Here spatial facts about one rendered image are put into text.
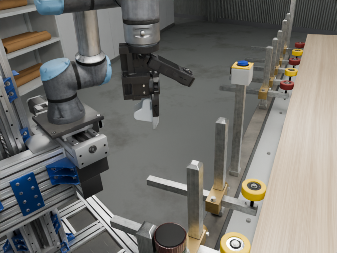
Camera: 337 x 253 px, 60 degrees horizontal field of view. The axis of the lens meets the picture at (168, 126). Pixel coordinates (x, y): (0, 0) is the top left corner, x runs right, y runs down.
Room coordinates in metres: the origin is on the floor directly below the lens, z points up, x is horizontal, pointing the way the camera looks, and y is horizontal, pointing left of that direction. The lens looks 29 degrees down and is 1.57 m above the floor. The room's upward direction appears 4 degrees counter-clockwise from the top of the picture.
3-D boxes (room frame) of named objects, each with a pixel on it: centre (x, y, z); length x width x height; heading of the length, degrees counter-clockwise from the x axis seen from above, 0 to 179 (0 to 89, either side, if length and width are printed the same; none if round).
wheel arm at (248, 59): (2.39, -0.90, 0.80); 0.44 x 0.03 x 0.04; 63
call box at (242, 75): (1.07, -0.30, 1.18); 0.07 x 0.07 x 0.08; 63
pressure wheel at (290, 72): (1.85, -0.85, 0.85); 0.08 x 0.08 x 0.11
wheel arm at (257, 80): (1.94, -0.67, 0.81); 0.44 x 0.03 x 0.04; 63
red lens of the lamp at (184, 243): (0.37, 0.01, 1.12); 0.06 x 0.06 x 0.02
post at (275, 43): (1.95, -0.75, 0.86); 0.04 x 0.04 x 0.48; 63
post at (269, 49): (1.73, -0.64, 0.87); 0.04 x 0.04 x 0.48; 63
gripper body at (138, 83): (0.62, 0.05, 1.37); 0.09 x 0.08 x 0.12; 95
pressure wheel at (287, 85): (1.63, -0.73, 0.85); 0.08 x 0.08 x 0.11
